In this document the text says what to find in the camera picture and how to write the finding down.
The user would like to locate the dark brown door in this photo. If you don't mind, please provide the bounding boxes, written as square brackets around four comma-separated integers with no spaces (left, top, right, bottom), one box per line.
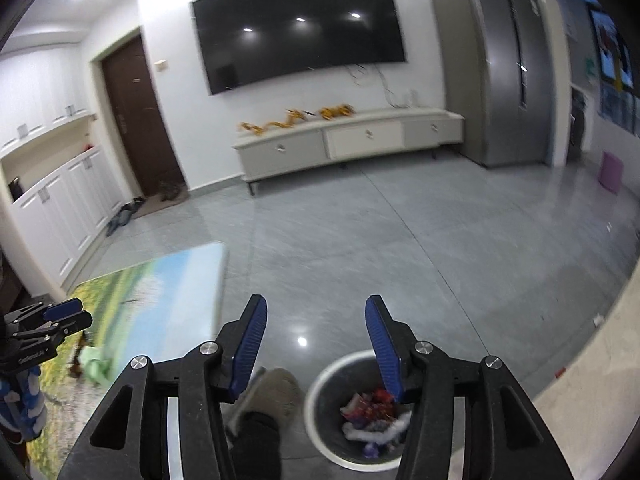
[100,37,187,198]

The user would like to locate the white cables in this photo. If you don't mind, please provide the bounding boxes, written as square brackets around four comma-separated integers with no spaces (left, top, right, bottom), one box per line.
[350,64,421,108]

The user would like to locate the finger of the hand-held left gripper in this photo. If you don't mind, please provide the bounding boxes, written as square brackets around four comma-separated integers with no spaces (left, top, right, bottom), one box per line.
[2,297,85,328]
[12,311,94,348]

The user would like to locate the landscape printed table mat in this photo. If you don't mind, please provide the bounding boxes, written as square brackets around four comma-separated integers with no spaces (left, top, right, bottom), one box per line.
[20,242,228,443]

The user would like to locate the round white-rimmed trash bin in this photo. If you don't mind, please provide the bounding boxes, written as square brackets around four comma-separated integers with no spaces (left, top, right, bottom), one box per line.
[303,350,426,473]

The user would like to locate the black wall television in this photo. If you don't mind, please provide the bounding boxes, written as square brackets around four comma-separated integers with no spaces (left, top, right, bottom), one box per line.
[191,0,407,96]

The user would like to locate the red snack packet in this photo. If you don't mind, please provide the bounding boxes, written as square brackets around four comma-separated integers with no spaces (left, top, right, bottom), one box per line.
[340,387,401,423]

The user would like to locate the dark shoes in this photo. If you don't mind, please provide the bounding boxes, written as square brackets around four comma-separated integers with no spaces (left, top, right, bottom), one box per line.
[105,199,146,236]

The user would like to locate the grey refrigerator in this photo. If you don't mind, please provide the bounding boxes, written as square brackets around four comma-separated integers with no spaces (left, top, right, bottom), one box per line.
[427,0,556,168]

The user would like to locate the white TV cabinet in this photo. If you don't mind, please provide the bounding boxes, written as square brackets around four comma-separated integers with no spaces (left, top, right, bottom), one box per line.
[231,107,466,196]

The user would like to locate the green cloth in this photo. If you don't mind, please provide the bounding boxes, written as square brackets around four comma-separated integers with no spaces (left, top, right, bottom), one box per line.
[77,347,126,386]

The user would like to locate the brown door mat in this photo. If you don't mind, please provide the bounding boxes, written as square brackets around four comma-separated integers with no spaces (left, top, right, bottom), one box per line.
[127,192,191,221]

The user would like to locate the white tissue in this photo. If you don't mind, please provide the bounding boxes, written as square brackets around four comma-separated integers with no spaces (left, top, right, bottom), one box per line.
[342,412,413,448]

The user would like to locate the grey shoes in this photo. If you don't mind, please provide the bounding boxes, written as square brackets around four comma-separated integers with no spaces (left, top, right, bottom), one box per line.
[157,180,185,202]

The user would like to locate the yellow dragon decoration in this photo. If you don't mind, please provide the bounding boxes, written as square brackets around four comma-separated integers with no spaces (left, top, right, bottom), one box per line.
[239,104,356,137]

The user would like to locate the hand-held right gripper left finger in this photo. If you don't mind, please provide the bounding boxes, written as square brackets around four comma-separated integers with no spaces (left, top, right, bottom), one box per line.
[57,294,269,480]

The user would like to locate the person's left forearm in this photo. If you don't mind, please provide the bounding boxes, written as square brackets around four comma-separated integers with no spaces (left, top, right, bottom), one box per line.
[0,365,48,443]

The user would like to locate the beige slipper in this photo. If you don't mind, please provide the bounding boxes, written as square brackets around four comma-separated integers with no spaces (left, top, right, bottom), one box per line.
[227,367,303,436]

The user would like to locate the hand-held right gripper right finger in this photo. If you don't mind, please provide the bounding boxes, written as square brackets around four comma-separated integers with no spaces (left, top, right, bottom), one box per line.
[365,295,573,480]

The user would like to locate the white hallway cabinet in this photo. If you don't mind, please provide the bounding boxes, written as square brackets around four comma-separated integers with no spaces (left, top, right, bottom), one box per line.
[0,45,131,301]

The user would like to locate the beige marble table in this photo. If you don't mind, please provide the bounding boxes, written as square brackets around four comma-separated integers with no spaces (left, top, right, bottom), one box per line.
[532,260,640,480]

